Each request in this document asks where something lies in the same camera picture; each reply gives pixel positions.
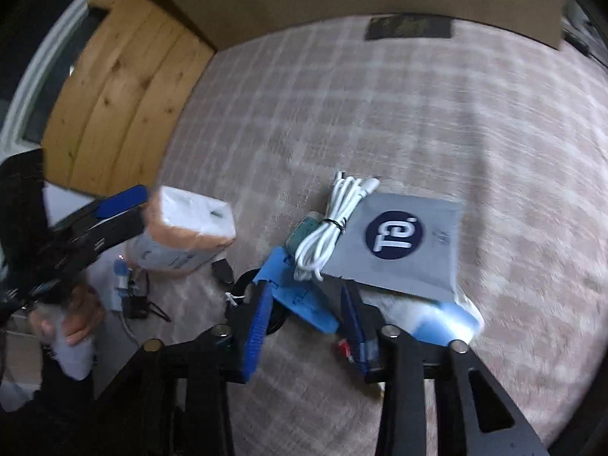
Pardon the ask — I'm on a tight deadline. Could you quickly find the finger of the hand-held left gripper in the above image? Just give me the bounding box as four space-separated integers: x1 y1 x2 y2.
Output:
28 211 146 293
52 184 150 230

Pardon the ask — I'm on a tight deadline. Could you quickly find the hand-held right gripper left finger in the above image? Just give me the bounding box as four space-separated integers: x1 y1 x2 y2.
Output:
92 281 275 456

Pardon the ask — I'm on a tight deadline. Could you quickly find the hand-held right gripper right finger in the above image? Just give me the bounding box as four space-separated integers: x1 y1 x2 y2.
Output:
339 281 552 456

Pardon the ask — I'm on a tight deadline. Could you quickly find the blue phone case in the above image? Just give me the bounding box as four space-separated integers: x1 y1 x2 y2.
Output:
252 246 340 336

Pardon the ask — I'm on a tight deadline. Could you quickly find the orange tissue pack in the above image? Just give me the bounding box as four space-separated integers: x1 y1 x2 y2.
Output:
126 185 237 274

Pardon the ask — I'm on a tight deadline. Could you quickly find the grey foil packet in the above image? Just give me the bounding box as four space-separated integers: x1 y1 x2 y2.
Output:
319 193 464 300

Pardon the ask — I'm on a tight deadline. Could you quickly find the person's left forearm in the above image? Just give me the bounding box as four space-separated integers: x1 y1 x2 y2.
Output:
0 349 138 456

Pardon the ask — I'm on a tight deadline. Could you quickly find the person's left hand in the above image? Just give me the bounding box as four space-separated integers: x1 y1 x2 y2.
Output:
28 282 106 347

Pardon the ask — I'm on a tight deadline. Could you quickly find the white and blue box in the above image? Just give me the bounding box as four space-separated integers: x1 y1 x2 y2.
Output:
380 292 485 347

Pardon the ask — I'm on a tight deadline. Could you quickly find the pine plank panel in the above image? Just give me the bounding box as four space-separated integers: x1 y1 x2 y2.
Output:
42 0 217 198

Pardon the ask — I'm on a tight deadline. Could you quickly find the pink checkered blanket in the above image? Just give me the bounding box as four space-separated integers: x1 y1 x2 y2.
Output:
90 14 608 456

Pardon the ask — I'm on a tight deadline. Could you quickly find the black card with gold print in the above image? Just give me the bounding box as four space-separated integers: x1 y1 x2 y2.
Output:
365 15 454 41

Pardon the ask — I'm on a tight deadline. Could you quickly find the black coiled cable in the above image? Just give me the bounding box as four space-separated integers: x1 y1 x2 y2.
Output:
211 259 291 338

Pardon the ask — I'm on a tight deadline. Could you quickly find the white coiled cable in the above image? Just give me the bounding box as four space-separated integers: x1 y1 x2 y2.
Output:
293 171 381 282

